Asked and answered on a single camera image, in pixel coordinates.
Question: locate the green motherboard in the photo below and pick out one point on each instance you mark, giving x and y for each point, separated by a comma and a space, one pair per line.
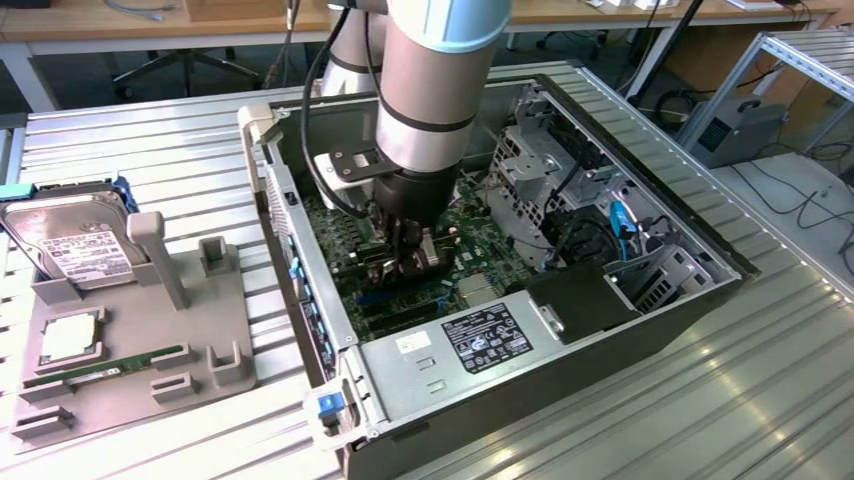
480, 235

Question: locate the hard drive in blue caddy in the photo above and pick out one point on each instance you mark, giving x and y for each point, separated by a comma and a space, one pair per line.
123, 192

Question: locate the silver CPU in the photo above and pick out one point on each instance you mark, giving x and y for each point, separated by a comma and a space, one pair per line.
67, 337

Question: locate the black office chair base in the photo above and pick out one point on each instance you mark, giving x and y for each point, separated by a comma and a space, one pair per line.
187, 65

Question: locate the brown box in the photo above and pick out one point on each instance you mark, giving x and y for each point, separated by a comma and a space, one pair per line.
220, 10

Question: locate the blue expansion slot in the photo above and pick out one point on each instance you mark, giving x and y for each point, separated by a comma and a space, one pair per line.
370, 298

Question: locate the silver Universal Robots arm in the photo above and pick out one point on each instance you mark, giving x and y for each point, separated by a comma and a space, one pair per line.
427, 100

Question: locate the silver metal disk bay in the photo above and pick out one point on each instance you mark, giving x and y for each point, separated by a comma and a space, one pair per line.
527, 165

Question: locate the silver power supply with label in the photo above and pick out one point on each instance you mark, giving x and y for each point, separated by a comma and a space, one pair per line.
414, 380

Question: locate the aluminium frame table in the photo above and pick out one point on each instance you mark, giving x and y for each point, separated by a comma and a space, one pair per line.
814, 55

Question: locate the grey plastic parts rack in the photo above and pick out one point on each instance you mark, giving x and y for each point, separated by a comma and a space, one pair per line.
133, 350

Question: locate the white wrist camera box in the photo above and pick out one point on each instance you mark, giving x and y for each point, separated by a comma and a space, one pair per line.
334, 185

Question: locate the blue card retention clip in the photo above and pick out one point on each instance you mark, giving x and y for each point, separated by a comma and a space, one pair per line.
315, 315
298, 274

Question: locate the blue case release latch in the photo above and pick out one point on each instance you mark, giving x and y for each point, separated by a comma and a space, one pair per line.
328, 405

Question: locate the black plastic air shroud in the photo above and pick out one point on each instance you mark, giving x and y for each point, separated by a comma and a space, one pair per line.
574, 300

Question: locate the silver chipset heat sink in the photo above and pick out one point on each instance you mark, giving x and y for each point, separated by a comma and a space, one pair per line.
476, 291

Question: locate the open black PC case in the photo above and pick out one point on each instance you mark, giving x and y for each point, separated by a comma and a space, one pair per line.
467, 440

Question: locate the black expansion slot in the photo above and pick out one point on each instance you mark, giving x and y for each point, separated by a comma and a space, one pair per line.
403, 317

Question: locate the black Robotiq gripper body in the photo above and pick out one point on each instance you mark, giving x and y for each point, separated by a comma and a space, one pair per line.
416, 197

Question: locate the small black case switch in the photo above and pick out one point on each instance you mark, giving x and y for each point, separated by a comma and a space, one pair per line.
291, 198

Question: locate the perforated metal drive cage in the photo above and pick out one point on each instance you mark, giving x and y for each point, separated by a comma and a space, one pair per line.
667, 280

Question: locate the black stand pole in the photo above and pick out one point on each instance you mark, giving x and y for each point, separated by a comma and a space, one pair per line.
667, 45

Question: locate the silver hard disk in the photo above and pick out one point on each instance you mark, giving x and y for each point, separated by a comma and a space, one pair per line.
73, 240

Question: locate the wooden desk white frame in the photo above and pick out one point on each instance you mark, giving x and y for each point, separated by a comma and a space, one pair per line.
567, 12
100, 25

